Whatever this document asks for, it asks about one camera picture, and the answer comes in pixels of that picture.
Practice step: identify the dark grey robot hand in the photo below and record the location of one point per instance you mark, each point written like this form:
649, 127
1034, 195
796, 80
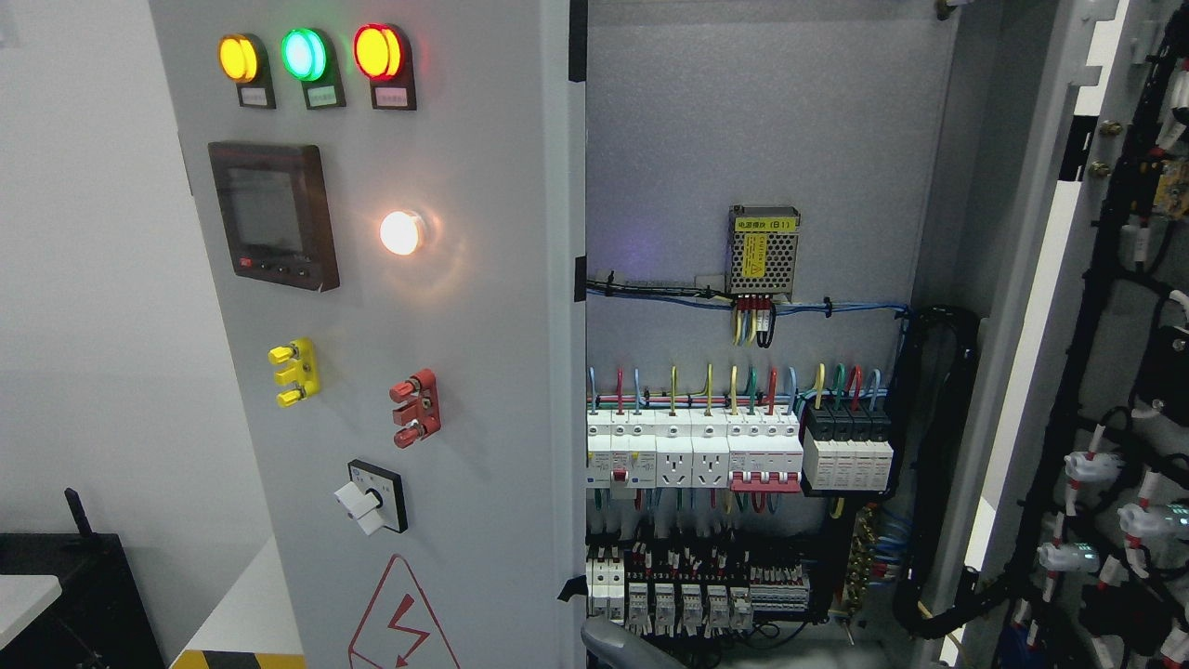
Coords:
614, 646

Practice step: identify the grey cabinet door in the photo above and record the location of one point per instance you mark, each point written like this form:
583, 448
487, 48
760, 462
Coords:
1050, 448
492, 502

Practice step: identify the lower relay terminal row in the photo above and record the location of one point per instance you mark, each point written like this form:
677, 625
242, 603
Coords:
687, 586

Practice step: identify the white socket breaker row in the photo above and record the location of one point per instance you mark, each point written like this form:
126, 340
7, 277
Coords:
686, 449

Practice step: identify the red electric hazard warning sticker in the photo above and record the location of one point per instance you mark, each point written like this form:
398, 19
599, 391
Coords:
399, 628

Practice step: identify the brass ground bus bar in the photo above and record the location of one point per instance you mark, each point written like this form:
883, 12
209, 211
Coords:
860, 561

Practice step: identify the black surge protector module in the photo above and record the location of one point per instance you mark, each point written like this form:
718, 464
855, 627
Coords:
847, 449

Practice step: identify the metal mesh power supply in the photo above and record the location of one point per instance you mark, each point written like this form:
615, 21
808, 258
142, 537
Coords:
764, 244

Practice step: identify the white glowing indicator light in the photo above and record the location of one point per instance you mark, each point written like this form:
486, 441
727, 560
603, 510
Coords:
403, 232

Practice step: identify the black box at left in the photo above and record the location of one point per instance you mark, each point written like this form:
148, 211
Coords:
99, 620

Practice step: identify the black digital power meter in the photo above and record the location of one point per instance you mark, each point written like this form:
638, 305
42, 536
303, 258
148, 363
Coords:
275, 212

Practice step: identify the red indicator light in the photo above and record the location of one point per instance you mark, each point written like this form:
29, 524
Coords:
384, 56

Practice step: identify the green indicator light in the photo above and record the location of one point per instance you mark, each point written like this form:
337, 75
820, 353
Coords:
308, 55

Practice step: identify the yellow indicator light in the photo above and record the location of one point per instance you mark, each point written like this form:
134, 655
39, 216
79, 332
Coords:
244, 60

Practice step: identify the white rotary selector switch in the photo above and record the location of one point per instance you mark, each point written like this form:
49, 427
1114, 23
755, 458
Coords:
374, 498

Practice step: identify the red terminal post block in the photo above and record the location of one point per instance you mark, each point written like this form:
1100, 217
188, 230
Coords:
417, 414

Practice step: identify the yellow terminal post block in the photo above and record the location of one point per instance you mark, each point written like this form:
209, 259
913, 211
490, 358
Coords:
298, 374

